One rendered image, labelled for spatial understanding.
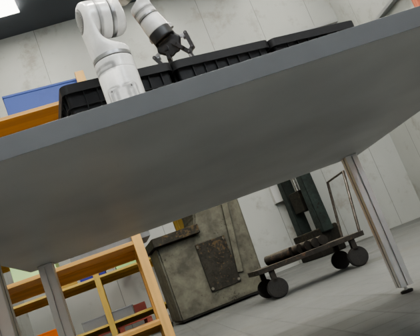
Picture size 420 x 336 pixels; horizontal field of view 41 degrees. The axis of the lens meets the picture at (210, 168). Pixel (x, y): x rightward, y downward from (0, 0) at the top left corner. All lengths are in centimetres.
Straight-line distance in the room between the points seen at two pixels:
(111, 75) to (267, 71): 40
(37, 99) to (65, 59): 866
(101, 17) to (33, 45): 1150
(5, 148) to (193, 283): 553
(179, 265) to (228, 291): 64
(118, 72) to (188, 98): 33
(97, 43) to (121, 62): 7
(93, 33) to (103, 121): 38
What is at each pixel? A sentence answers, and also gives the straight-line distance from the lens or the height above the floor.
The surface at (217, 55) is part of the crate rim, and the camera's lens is 155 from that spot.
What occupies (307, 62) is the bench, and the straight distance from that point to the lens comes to 104.
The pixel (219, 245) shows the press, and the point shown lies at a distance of 651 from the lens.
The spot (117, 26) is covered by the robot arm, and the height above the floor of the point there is 98.
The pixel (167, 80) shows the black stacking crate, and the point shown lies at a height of 88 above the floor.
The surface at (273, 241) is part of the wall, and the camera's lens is 1166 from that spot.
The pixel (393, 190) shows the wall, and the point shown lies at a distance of 1263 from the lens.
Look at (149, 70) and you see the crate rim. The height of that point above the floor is 92.
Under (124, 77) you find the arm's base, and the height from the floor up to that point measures 84.
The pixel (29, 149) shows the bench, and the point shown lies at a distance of 97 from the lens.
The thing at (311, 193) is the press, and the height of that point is 119.
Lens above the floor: 36
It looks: 11 degrees up
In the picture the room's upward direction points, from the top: 21 degrees counter-clockwise
